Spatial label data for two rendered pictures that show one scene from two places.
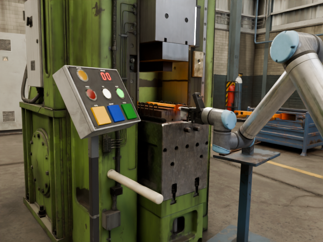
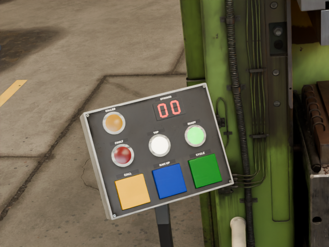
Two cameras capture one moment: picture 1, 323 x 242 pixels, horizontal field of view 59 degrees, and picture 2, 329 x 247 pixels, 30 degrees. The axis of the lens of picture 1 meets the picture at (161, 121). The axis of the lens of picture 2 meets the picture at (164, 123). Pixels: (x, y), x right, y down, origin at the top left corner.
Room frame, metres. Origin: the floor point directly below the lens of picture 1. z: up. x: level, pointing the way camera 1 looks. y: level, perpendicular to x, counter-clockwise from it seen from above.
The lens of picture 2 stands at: (0.28, -0.79, 1.84)
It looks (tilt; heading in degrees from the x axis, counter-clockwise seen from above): 26 degrees down; 47
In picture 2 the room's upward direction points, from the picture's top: 7 degrees counter-clockwise
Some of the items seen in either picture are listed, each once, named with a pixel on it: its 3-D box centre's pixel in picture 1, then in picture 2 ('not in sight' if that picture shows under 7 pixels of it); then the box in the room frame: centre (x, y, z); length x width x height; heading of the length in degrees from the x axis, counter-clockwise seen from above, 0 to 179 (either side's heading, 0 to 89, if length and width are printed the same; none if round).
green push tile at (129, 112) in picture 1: (128, 111); (204, 170); (1.28, 0.15, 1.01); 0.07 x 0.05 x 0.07; 154
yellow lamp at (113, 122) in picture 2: (82, 75); (113, 123); (1.14, 0.32, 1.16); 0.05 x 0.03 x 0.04; 129
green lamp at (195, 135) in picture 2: (119, 92); (195, 135); (1.30, 0.19, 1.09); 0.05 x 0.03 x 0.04; 129
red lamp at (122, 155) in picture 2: (91, 94); (122, 155); (1.13, 0.28, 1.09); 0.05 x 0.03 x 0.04; 129
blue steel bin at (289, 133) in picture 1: (284, 127); not in sight; (5.21, -2.29, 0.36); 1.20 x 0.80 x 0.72; 37
